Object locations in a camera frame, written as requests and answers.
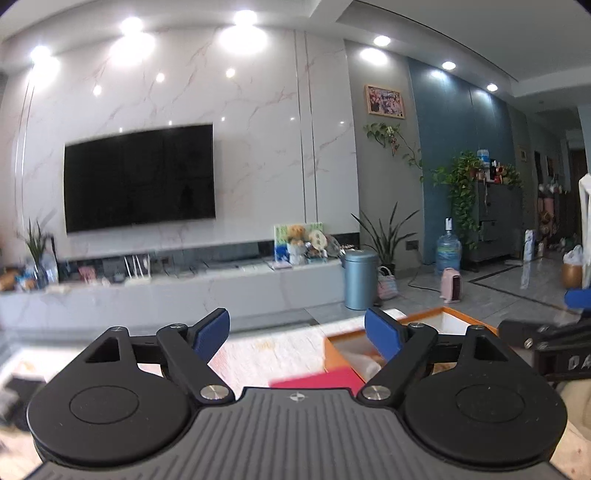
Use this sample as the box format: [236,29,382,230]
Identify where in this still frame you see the teddy bear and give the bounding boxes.
[286,224,308,267]

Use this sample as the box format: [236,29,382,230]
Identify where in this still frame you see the gold bin with white bag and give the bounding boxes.
[560,244,585,290]

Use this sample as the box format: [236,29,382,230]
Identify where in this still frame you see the black notebook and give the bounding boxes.
[0,375,48,433]

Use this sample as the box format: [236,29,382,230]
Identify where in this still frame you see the hanging vine plant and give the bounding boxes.
[363,122,425,182]

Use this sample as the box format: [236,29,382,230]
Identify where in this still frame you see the pink space heater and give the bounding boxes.
[439,267,464,304]

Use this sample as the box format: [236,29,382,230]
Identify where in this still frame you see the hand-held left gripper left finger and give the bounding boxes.
[83,307,232,404]

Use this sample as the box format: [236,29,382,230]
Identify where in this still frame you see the orange box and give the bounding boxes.
[323,307,500,385]

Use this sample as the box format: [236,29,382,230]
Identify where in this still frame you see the framed wall picture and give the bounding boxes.
[365,84,406,120]

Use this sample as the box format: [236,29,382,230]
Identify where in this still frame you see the checked lemon print tablecloth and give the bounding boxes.
[0,318,356,444]

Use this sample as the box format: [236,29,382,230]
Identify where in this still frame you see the trailing green pothos plant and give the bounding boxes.
[431,152,484,251]

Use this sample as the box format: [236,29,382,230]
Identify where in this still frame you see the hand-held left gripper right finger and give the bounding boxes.
[357,307,519,403]

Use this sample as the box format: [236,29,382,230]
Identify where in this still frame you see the black television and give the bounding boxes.
[63,123,217,234]

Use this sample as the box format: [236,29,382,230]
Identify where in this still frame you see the blue water bottle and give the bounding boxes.
[436,217,464,280]

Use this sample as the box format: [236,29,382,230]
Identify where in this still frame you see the grey marble tv cabinet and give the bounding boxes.
[0,240,362,334]

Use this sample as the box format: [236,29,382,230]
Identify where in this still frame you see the white router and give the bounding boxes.
[123,252,153,284]

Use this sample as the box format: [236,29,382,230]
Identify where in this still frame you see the green plant in glass vase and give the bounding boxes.
[17,219,59,288]

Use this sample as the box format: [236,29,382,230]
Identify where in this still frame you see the ceiling spotlights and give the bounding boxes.
[28,8,502,94]

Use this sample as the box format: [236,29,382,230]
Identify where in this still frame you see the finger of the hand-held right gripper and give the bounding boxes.
[498,318,591,354]
[564,288,591,320]

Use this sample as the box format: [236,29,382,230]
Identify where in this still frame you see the cream fleece blanket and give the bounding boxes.
[550,377,591,480]

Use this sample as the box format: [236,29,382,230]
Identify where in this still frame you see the dark grey cabinet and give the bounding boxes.
[464,177,525,271]

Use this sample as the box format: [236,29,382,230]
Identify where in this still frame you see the long-leaf potted plant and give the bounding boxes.
[350,200,421,278]

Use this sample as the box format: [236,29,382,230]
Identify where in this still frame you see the small woven basket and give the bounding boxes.
[376,265,399,302]

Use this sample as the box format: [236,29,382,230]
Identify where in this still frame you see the blue grey trash can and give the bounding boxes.
[342,248,380,311]

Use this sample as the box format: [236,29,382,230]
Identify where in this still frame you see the magenta box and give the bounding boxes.
[269,367,368,396]

